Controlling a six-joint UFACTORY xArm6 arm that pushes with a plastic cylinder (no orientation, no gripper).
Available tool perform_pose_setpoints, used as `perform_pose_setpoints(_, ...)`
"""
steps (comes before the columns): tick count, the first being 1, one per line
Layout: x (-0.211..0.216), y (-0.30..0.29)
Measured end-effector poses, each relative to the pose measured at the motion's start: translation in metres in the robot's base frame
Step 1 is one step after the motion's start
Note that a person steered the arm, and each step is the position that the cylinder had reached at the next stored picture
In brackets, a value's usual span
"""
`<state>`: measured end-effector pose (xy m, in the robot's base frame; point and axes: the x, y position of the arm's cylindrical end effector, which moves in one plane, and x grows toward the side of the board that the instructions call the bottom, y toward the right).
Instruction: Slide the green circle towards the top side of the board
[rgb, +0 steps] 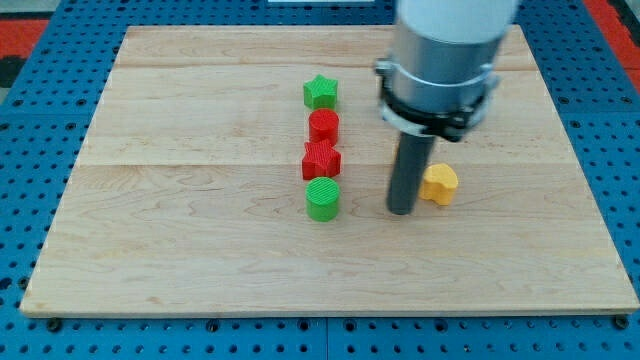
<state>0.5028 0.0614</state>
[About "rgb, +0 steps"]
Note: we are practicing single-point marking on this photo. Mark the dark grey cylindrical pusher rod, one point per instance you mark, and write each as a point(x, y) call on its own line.
point(412, 156)

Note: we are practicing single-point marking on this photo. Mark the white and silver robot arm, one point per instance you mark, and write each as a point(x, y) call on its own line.
point(437, 80)

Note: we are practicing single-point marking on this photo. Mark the light wooden board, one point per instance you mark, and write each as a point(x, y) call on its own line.
point(187, 198)

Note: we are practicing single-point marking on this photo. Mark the yellow heart block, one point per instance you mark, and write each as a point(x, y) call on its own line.
point(439, 184)

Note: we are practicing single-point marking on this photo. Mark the red star block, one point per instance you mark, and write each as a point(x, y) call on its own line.
point(320, 160)

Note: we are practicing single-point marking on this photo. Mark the red cylinder block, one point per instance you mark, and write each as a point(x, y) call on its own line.
point(324, 125)

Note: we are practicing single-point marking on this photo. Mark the green cylinder block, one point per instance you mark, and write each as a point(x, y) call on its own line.
point(322, 197)

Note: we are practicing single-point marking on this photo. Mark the green star block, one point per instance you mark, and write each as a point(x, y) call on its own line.
point(320, 92)

